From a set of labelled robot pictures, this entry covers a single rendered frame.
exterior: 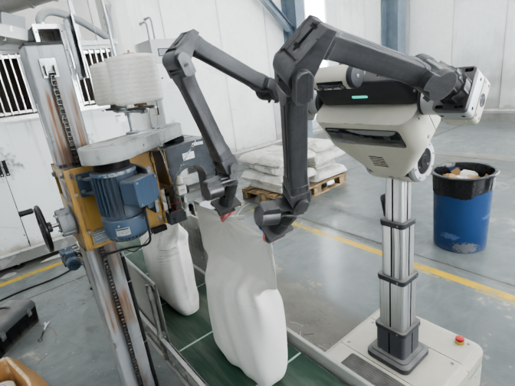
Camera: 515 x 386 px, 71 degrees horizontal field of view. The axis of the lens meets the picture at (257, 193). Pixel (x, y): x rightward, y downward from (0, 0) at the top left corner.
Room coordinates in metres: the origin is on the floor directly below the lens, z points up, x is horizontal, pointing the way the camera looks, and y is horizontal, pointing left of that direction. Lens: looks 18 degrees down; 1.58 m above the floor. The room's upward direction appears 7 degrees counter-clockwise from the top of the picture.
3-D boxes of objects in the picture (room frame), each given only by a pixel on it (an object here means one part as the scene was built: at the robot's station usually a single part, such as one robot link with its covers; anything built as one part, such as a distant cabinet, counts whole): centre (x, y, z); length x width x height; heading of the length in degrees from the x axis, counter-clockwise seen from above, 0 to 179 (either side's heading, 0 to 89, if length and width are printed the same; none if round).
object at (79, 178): (1.25, 0.56, 1.27); 0.12 x 0.09 x 0.09; 127
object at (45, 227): (1.24, 0.79, 1.13); 0.18 x 0.11 x 0.18; 37
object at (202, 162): (1.64, 0.34, 1.21); 0.30 x 0.25 x 0.30; 37
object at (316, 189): (4.68, -0.52, 0.07); 1.20 x 0.82 x 0.14; 129
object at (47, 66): (1.29, 0.63, 1.68); 0.05 x 0.03 x 0.06; 127
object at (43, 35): (3.53, 1.70, 1.82); 0.51 x 0.27 x 0.71; 37
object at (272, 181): (4.33, -0.41, 0.32); 0.66 x 0.43 x 0.15; 128
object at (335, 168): (4.70, -0.90, 0.20); 0.67 x 0.43 x 0.15; 127
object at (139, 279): (1.84, 0.82, 0.53); 1.05 x 0.02 x 0.41; 37
